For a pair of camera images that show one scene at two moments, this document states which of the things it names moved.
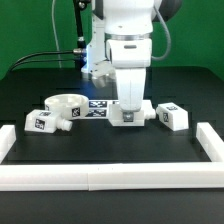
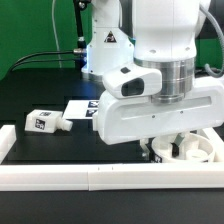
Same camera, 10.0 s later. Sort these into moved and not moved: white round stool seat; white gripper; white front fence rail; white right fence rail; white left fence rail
Moved: white gripper; white round stool seat
Not moved: white right fence rail; white front fence rail; white left fence rail
